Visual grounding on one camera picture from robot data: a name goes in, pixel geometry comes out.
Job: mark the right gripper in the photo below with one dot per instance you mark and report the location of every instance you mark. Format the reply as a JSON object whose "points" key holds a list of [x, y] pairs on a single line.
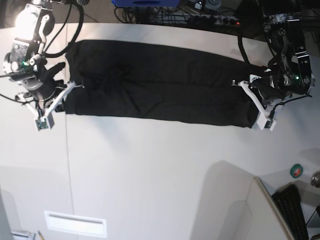
{"points": [[46, 88]]}

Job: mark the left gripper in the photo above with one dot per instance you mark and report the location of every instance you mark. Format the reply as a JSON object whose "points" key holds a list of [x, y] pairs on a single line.
{"points": [[266, 89]]}

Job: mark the black t-shirt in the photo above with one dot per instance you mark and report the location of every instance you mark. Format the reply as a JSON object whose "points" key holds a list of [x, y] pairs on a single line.
{"points": [[147, 81]]}

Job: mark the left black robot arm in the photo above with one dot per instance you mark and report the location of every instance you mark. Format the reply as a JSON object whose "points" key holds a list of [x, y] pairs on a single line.
{"points": [[283, 23]]}

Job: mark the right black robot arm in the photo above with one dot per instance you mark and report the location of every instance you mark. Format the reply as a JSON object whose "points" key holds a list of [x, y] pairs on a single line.
{"points": [[25, 63]]}

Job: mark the green tape roll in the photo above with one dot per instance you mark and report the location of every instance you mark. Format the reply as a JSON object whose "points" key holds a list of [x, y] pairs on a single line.
{"points": [[296, 171]]}

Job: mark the black power strip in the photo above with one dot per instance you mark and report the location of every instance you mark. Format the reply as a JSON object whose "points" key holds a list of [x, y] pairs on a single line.
{"points": [[210, 21]]}

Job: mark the silver round knob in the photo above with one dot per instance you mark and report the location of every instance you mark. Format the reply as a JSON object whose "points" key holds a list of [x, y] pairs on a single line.
{"points": [[315, 180]]}

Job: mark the black keyboard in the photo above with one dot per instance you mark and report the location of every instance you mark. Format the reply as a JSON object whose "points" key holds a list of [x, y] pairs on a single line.
{"points": [[288, 202]]}

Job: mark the blue box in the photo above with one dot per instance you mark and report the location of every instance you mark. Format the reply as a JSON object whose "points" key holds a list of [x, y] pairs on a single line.
{"points": [[146, 3]]}

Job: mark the white desk divider panel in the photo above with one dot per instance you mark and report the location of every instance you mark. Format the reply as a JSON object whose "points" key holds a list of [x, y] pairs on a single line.
{"points": [[267, 221]]}

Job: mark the pencil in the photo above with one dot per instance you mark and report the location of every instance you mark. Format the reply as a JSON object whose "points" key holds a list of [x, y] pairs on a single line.
{"points": [[40, 236]]}

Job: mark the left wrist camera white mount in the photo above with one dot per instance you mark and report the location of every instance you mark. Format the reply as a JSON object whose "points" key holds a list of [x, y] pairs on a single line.
{"points": [[266, 114]]}

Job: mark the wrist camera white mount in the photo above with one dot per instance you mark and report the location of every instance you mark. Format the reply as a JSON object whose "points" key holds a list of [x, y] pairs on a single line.
{"points": [[43, 110], [266, 114]]}

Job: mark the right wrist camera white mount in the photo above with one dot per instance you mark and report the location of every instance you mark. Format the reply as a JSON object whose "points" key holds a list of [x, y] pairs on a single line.
{"points": [[43, 110]]}

